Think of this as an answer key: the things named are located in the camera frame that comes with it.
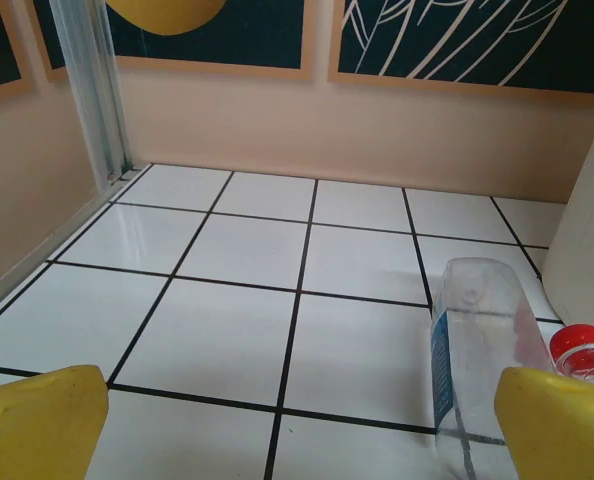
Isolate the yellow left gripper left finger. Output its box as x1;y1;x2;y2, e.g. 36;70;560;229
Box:
0;364;109;480

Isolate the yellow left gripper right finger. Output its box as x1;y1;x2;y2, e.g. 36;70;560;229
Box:
494;367;594;480

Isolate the cola bottle red label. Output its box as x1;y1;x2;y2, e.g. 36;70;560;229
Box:
548;322;594;392

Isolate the clear bottle blue cap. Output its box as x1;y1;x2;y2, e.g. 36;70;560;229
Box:
429;257;553;480

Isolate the cream plastic waste bin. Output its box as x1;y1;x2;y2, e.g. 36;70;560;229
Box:
541;89;594;331

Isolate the aluminium frame post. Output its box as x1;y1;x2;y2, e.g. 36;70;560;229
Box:
48;0;141;194

